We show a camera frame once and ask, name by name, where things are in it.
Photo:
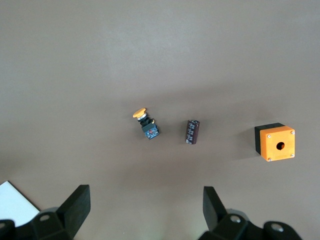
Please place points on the orange and black button enclosure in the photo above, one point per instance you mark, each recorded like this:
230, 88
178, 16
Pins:
270, 150

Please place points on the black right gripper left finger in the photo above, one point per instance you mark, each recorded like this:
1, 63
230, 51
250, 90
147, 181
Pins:
75, 212

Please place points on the small black module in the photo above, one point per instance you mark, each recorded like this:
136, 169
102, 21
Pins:
192, 132

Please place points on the orange mushroom push button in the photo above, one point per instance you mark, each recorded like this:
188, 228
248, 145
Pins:
150, 131

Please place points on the white drawer cabinet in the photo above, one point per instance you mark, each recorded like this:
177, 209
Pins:
12, 202

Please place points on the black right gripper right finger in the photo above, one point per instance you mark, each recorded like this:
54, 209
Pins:
212, 210

